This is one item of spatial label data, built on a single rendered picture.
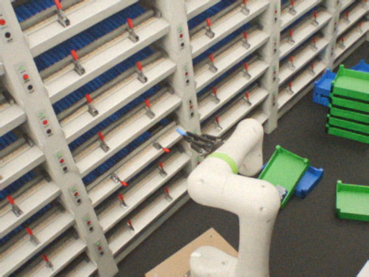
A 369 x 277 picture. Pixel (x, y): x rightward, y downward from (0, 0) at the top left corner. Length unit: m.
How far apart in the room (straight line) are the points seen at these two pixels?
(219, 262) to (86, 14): 0.97
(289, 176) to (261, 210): 1.32
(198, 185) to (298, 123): 1.82
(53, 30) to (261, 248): 0.97
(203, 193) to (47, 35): 0.73
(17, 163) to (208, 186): 0.73
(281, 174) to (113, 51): 1.29
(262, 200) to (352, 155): 1.65
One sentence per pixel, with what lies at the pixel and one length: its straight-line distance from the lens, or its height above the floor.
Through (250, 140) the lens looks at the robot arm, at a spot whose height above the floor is 0.89.
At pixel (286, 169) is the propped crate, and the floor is 0.10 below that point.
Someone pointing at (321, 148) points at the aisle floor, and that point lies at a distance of 2.88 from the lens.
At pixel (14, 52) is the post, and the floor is 1.33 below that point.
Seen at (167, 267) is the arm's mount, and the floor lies 0.38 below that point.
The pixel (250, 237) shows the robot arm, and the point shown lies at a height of 0.86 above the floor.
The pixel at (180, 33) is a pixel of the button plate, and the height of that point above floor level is 1.06.
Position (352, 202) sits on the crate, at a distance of 2.61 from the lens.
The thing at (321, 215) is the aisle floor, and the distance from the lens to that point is 2.53.
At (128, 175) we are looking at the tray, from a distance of 2.04.
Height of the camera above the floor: 1.98
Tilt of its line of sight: 42 degrees down
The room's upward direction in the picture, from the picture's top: 9 degrees counter-clockwise
